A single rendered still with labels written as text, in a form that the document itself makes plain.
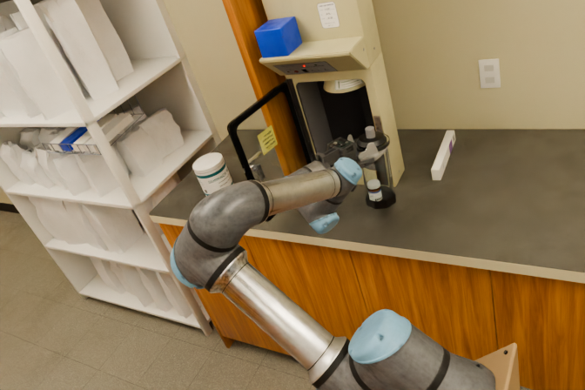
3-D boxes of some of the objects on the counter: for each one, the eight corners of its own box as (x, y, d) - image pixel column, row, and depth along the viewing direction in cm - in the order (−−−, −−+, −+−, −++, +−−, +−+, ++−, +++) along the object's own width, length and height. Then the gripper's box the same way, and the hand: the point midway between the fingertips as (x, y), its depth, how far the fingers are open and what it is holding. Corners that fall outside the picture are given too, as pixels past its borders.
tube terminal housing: (341, 147, 210) (292, -38, 171) (415, 149, 193) (379, -58, 154) (317, 182, 193) (256, -16, 154) (396, 186, 176) (350, -33, 137)
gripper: (335, 164, 134) (390, 132, 143) (301, 149, 147) (353, 121, 155) (341, 190, 138) (393, 158, 147) (307, 173, 151) (358, 144, 159)
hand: (372, 148), depth 152 cm, fingers closed on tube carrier, 10 cm apart
